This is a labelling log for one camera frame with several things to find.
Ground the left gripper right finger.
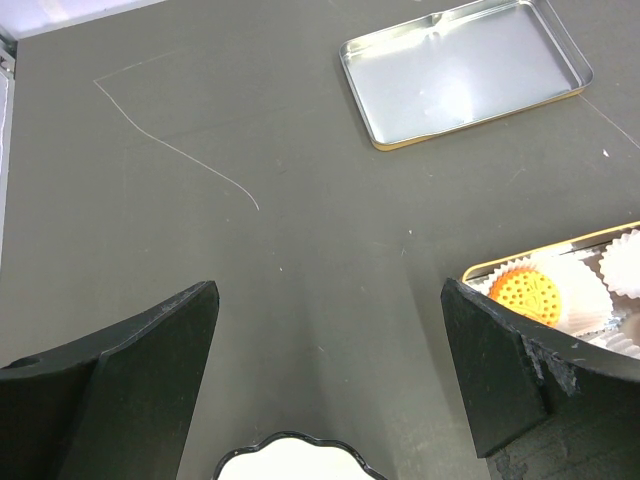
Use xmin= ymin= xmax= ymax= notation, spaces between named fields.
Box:
xmin=441 ymin=279 xmax=639 ymax=479

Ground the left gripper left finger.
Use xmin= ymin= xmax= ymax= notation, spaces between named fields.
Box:
xmin=1 ymin=281 xmax=219 ymax=479

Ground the orange cookie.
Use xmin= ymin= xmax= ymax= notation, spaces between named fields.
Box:
xmin=488 ymin=268 xmax=564 ymax=327

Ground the gold cookie tin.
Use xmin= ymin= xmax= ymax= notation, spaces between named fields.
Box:
xmin=461 ymin=222 xmax=639 ymax=350

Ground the silver tin lid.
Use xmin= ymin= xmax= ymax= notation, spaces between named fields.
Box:
xmin=339 ymin=1 xmax=594 ymax=151

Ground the white paper cup front-left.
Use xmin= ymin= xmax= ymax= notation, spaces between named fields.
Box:
xmin=594 ymin=313 xmax=639 ymax=359

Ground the white paper cup back-left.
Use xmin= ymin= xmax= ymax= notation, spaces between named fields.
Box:
xmin=478 ymin=256 xmax=613 ymax=336

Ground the white paper cup back-right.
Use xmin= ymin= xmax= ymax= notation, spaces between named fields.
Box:
xmin=599 ymin=229 xmax=639 ymax=299

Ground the white scalloped dish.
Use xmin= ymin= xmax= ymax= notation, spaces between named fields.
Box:
xmin=212 ymin=431 xmax=384 ymax=480

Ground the left aluminium frame post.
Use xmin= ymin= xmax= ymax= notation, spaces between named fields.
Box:
xmin=0 ymin=26 xmax=18 ymax=79

